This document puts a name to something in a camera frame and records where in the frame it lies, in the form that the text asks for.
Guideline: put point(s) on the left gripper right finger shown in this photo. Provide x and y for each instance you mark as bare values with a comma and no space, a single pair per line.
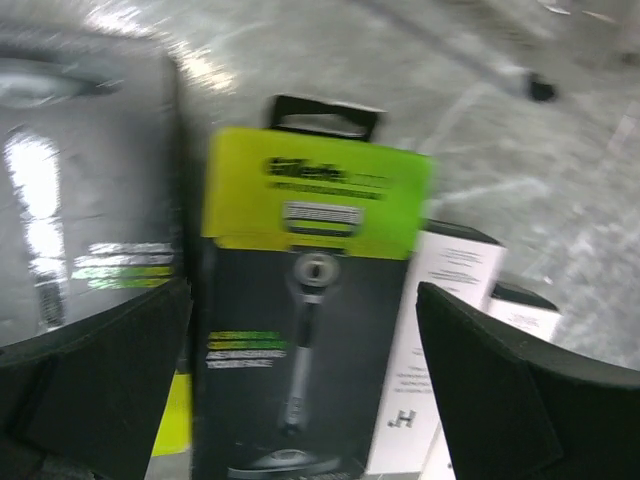
514,406

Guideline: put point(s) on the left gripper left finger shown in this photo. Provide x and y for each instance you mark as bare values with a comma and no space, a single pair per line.
93,392

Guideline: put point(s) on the white slim box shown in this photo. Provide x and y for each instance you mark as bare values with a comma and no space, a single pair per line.
451,263
518,307

